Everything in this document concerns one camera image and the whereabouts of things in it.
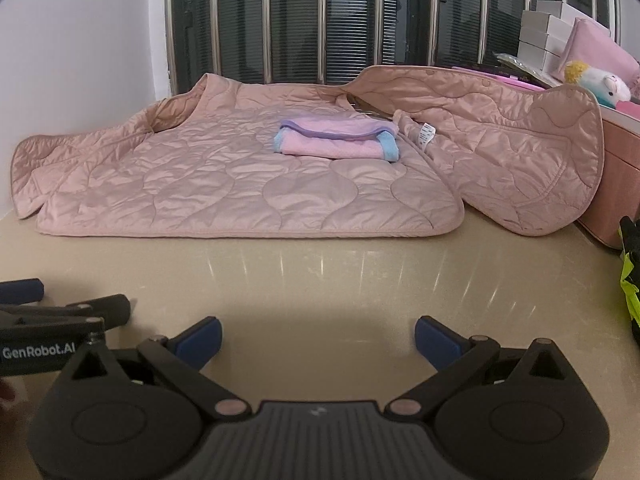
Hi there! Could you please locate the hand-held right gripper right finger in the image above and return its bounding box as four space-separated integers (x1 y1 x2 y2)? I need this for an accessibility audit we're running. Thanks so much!
389 316 586 418

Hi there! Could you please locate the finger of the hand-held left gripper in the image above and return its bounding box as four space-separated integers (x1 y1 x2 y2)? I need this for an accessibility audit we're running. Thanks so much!
0 278 46 307
0 294 132 333

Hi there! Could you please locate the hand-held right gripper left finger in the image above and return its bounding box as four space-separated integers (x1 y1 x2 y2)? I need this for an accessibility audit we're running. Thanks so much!
50 316 251 418

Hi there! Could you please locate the pink mesh shirt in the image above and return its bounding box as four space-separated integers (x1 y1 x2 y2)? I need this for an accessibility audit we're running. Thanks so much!
274 117 401 162

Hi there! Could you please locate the pink quilted jacket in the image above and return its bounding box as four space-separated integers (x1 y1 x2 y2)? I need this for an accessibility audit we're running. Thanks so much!
11 64 606 238

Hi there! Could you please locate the black neon yellow glove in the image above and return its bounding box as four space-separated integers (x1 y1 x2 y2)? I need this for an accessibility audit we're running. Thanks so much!
619 216 640 346

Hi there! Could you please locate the pink storage box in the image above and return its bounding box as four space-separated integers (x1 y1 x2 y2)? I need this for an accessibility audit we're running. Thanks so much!
575 105 640 251

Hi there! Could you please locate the pink flat box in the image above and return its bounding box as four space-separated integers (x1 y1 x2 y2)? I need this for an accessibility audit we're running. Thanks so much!
452 62 546 92

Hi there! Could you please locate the patterned plastic packet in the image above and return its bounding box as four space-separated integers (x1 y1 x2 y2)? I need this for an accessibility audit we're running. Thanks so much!
495 52 556 83

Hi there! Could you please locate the white plush toy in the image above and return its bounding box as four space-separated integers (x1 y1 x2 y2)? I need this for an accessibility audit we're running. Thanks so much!
564 60 632 108

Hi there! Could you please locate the stack of white boxes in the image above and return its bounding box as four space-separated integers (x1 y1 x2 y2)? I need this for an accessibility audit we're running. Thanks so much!
517 1 583 76

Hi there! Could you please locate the pink pouch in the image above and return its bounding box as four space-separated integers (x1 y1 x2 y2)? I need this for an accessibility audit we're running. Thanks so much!
555 17 640 83

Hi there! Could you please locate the window with dark blinds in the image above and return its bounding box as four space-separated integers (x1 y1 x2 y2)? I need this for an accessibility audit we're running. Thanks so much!
165 0 621 96

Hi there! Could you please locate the metal window grille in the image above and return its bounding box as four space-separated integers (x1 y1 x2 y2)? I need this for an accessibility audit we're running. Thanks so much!
165 0 621 96

